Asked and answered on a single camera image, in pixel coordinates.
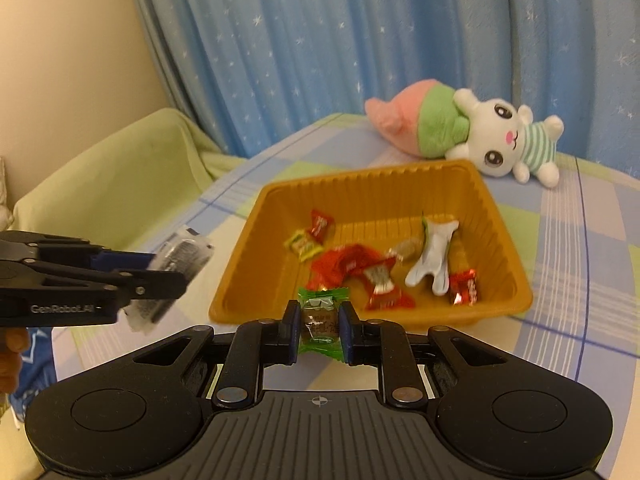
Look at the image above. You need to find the large red candy wrapper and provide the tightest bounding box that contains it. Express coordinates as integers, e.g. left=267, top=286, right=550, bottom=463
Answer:
left=310, top=244, right=398, bottom=288

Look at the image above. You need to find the blue patterned cloth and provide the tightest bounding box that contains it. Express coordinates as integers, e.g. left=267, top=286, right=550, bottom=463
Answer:
left=0, top=327, right=58, bottom=421

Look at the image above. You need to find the white bunny plush toy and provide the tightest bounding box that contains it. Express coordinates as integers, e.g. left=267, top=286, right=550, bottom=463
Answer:
left=445, top=88, right=565, bottom=189

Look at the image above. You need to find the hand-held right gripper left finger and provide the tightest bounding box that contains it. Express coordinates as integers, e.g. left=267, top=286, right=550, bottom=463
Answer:
left=127, top=300, right=303, bottom=411

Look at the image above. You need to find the person's left hand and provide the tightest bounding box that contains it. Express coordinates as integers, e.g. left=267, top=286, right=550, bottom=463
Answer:
left=0, top=327, right=27, bottom=396

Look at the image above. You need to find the yellow snack packet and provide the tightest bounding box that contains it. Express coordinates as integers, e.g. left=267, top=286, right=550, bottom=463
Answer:
left=284, top=229, right=323, bottom=261

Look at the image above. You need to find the orange plastic tray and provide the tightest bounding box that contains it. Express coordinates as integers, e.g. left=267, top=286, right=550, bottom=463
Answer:
left=208, top=158, right=533, bottom=328

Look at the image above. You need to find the blue star-print curtain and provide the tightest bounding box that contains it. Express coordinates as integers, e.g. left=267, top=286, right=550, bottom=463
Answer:
left=124, top=0, right=640, bottom=181

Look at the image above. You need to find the pink and green plush toy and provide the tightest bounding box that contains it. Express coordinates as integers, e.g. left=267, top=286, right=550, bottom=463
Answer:
left=364, top=78, right=473, bottom=161

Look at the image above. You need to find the light green sofa cover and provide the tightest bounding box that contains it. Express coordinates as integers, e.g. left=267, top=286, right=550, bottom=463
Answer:
left=12, top=107, right=248, bottom=241

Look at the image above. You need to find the plaid tablecloth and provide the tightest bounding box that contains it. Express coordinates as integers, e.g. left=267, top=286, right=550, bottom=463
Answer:
left=50, top=112, right=640, bottom=461

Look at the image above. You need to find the long green and silver packet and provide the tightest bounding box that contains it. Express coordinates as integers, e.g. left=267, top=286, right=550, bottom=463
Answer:
left=405, top=212, right=460, bottom=295

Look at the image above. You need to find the dark red white-lettered packet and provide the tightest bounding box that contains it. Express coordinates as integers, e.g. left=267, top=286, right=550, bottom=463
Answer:
left=362, top=260, right=417, bottom=311

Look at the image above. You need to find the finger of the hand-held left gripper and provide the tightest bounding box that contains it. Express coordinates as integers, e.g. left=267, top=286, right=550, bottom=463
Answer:
left=0, top=258, right=189, bottom=306
left=0, top=230, right=156, bottom=273

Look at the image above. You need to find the black and clear snack packet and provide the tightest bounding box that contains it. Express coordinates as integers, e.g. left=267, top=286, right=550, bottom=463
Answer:
left=122, top=224, right=216, bottom=333

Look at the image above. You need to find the green candy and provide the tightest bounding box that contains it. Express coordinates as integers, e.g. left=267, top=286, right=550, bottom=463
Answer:
left=296, top=285, right=349, bottom=362

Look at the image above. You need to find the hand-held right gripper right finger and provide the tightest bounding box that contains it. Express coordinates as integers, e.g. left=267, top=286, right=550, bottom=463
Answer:
left=339, top=301, right=515, bottom=411

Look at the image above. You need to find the small red twist candy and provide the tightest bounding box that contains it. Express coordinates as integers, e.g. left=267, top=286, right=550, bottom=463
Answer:
left=309, top=208, right=335, bottom=241
left=447, top=269, right=481, bottom=307

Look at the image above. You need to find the brown candy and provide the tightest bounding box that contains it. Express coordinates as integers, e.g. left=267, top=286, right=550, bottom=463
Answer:
left=387, top=235, right=423, bottom=262

